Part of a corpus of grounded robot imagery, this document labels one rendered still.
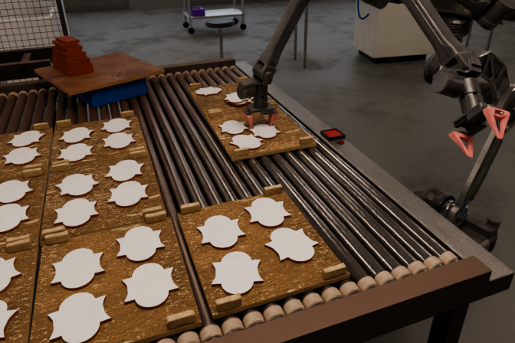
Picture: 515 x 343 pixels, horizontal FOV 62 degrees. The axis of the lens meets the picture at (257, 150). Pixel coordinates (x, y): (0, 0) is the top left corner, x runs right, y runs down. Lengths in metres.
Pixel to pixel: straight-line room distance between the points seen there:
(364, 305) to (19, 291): 0.81
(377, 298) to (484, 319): 1.46
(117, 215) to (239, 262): 0.43
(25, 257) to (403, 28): 5.52
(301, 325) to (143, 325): 0.34
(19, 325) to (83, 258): 0.21
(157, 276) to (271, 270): 0.28
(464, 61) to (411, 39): 4.98
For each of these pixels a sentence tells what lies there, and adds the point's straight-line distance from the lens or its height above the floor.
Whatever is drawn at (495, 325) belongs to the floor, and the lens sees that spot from 2.47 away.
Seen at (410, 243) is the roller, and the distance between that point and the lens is 1.28.
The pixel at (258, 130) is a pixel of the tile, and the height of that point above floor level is 0.95.
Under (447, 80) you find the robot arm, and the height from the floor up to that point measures 1.34.
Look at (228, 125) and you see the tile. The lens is 1.83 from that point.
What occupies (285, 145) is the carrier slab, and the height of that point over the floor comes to 0.94.
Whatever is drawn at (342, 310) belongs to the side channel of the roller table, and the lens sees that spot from 1.01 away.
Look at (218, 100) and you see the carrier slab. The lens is 2.14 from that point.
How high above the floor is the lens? 1.70
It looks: 28 degrees down
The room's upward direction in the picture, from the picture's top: 1 degrees counter-clockwise
